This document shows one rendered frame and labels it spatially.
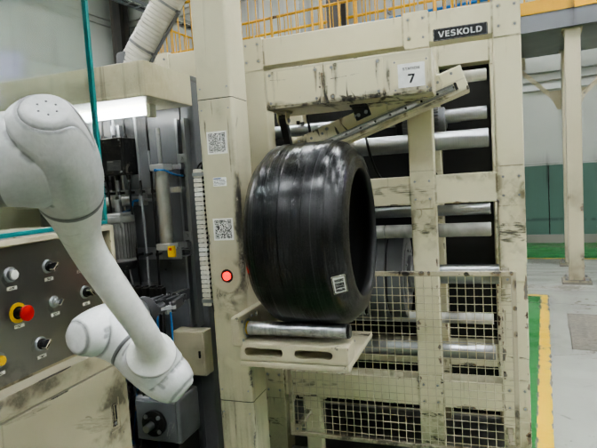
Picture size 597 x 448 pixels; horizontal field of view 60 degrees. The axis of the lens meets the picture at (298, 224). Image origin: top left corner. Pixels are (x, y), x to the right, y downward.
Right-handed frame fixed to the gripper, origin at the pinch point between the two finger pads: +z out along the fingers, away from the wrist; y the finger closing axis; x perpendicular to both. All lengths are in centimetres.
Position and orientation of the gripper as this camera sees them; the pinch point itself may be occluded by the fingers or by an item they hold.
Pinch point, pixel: (181, 295)
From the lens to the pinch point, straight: 153.6
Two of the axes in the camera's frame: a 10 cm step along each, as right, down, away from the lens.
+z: 3.3, -0.9, 9.4
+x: 0.6, 10.0, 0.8
